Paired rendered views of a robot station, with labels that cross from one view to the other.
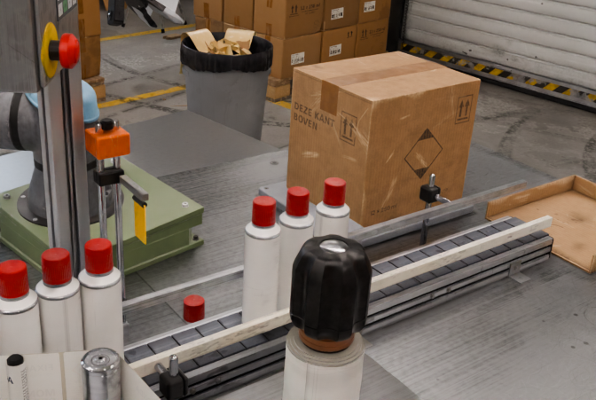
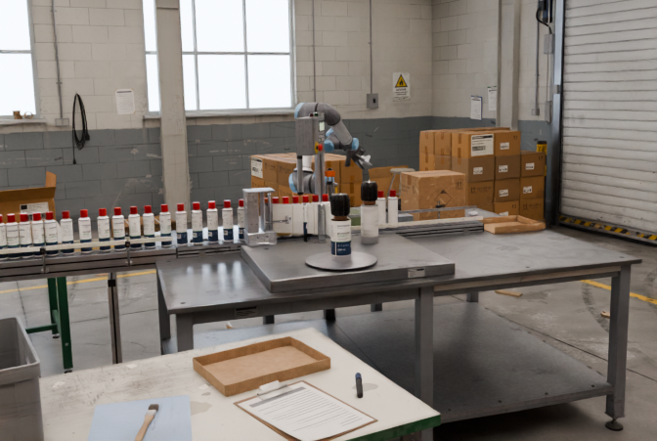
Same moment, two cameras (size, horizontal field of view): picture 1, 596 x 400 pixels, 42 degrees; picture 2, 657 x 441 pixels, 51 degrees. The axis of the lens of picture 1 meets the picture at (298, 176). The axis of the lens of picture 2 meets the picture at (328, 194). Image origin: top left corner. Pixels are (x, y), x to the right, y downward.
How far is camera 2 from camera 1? 2.66 m
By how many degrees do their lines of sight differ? 25
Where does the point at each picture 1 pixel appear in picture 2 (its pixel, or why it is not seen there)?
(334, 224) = (392, 201)
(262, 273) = not seen: hidden behind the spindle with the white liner
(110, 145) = (329, 173)
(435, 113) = (446, 184)
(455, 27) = (591, 203)
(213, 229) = not seen: hidden behind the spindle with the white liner
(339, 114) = (412, 184)
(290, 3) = (469, 185)
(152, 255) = not seen: hidden behind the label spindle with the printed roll
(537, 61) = (642, 221)
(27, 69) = (311, 150)
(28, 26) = (312, 141)
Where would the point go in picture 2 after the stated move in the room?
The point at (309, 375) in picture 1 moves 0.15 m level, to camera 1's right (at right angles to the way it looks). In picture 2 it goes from (364, 209) to (394, 210)
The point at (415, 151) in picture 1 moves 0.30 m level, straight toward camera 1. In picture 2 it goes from (439, 197) to (418, 205)
